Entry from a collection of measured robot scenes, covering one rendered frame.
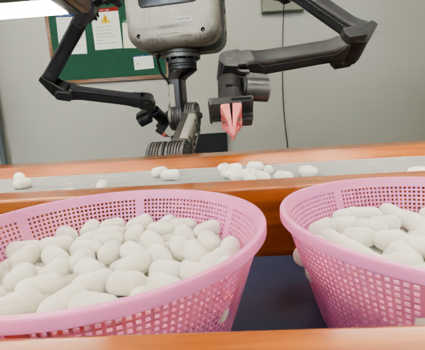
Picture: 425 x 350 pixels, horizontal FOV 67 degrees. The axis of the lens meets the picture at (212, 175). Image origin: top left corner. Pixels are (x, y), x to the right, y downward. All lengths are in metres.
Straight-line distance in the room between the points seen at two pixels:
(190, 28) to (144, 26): 0.16
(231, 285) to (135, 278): 0.07
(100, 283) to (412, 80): 2.99
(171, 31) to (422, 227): 1.01
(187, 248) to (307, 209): 0.14
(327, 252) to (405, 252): 0.09
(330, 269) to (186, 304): 0.10
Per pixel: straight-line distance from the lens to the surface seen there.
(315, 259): 0.24
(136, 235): 0.34
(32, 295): 0.26
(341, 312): 0.26
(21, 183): 0.72
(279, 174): 0.54
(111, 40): 2.79
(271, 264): 0.41
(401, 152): 0.86
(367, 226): 0.34
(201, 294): 0.19
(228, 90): 0.77
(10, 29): 3.13
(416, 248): 0.32
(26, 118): 3.03
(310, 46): 0.98
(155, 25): 1.21
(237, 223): 0.32
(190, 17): 1.18
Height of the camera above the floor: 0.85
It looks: 10 degrees down
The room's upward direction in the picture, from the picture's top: 4 degrees counter-clockwise
